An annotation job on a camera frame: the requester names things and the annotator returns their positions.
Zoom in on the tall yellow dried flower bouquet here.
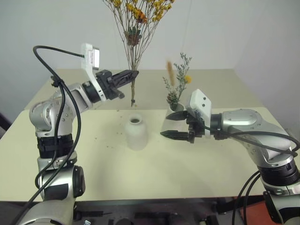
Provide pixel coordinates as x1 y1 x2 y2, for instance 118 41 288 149
103 0 175 108

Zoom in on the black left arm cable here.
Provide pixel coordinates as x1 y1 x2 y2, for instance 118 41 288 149
15 45 85 225

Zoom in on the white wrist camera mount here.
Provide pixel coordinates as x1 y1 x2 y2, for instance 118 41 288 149
186 89 213 137
81 43 104 102

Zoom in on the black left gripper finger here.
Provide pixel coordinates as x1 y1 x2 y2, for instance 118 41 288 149
114 74 138 91
112 69 140 82

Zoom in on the white ceramic vase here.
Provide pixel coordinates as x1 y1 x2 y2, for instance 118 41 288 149
124 112 149 151
161 102 188 134

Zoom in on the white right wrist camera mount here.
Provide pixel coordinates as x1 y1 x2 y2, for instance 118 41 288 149
186 89 213 137

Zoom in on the small green dried flower bouquet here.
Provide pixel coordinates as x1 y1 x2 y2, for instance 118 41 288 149
162 52 193 111

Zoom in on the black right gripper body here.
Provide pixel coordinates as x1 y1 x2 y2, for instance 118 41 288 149
186 112 205 144

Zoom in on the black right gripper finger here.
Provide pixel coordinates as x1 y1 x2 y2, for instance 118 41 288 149
166 111 188 121
160 130 190 142

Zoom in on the dark frame under table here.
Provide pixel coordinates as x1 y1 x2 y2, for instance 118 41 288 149
74 198 236 225

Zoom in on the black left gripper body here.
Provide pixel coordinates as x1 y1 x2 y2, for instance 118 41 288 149
95 69 125 101

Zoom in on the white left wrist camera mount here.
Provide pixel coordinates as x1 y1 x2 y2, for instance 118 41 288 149
81 43 104 102

